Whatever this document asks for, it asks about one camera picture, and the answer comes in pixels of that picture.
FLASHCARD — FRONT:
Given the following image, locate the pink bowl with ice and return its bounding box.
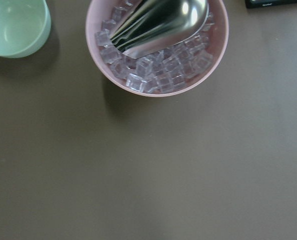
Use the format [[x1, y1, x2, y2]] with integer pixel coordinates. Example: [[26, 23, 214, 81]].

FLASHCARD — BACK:
[[85, 0, 229, 98]]

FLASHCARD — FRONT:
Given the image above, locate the metal ice scoop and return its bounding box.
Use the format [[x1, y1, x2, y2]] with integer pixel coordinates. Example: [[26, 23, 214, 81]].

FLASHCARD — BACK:
[[110, 0, 209, 59]]

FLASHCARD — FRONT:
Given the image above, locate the mint green bowl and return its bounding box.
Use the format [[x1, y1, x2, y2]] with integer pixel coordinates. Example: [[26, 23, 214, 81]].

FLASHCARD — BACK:
[[0, 0, 52, 58]]

